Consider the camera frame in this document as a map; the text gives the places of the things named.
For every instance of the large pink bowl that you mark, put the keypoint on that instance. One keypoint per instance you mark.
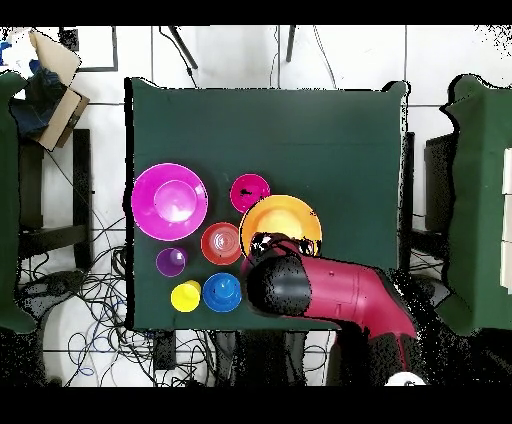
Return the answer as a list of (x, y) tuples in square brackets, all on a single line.
[(169, 202)]

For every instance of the black tripod leg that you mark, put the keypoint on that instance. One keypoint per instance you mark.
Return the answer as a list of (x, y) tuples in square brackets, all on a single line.
[(184, 48), (290, 44)]

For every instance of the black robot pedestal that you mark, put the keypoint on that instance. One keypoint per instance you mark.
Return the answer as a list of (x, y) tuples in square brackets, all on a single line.
[(260, 360)]

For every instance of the dark green table cloth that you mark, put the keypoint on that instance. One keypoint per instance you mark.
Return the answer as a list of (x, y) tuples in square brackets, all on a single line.
[(260, 132)]

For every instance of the small dark blue bowl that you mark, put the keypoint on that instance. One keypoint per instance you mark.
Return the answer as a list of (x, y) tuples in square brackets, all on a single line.
[(222, 292)]

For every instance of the cardboard box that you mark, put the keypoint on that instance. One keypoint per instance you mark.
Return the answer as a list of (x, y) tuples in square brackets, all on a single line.
[(60, 116)]

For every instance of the yellow cup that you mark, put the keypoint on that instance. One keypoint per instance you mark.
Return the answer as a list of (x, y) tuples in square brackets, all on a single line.
[(185, 296)]

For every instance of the black rectangular frame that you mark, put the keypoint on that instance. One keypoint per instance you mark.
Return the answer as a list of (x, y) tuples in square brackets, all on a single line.
[(115, 52)]

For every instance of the green cloth side table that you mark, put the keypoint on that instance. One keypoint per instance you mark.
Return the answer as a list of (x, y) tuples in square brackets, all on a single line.
[(8, 200), (480, 200)]

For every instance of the purple cup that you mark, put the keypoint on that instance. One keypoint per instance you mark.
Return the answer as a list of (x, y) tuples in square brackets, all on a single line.
[(171, 262)]

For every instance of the small crimson bowl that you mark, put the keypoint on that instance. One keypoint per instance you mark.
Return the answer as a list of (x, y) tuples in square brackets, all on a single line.
[(250, 188)]

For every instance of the black power brick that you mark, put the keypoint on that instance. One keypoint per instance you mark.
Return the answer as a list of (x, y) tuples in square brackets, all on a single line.
[(164, 352)]

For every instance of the white box stack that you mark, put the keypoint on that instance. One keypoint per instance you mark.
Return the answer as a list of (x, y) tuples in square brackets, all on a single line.
[(508, 220)]

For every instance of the dark blue cloth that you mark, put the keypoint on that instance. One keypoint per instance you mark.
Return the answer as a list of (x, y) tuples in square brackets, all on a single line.
[(36, 104)]

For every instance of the small red-orange bowl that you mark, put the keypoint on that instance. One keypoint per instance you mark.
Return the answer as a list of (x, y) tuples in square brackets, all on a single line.
[(220, 244)]

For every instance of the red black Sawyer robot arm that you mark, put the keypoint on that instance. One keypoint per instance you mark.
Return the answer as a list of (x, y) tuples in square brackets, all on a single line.
[(340, 292)]

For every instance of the large orange bowl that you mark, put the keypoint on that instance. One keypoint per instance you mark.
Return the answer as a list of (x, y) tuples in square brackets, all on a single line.
[(280, 216)]

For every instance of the grey base with black knob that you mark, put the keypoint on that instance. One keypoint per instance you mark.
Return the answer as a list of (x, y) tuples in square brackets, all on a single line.
[(56, 286), (442, 292)]

